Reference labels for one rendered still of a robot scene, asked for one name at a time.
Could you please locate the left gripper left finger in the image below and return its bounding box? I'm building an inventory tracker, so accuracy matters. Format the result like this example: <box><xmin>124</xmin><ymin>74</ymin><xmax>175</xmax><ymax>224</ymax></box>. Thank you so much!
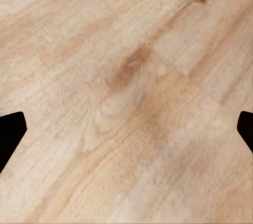
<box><xmin>0</xmin><ymin>111</ymin><xmax>27</xmax><ymax>174</ymax></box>

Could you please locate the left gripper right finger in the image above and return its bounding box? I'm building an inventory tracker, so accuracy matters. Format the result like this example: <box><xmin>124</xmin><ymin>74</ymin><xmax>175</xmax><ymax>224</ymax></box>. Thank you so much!
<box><xmin>237</xmin><ymin>111</ymin><xmax>253</xmax><ymax>152</ymax></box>

